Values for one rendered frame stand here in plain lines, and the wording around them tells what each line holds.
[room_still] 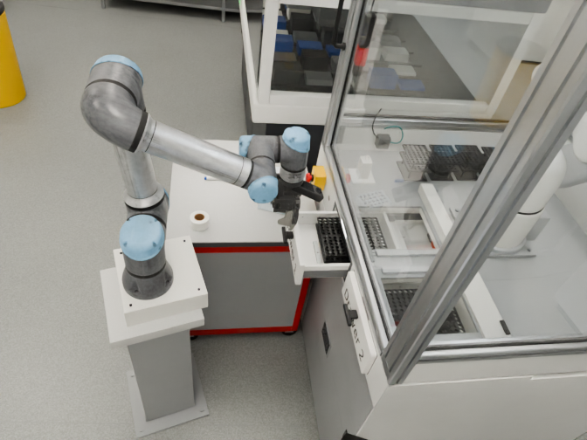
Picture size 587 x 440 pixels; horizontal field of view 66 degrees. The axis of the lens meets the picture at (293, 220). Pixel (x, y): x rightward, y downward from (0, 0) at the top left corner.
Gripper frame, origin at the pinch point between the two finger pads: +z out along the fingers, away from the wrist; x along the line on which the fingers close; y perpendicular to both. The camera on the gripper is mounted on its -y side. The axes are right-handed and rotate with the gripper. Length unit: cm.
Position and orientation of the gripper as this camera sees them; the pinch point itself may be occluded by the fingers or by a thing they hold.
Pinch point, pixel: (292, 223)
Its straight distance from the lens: 148.2
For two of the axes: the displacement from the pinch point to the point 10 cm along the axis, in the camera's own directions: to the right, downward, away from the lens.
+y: -9.9, 0.2, -1.6
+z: -1.0, 6.9, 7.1
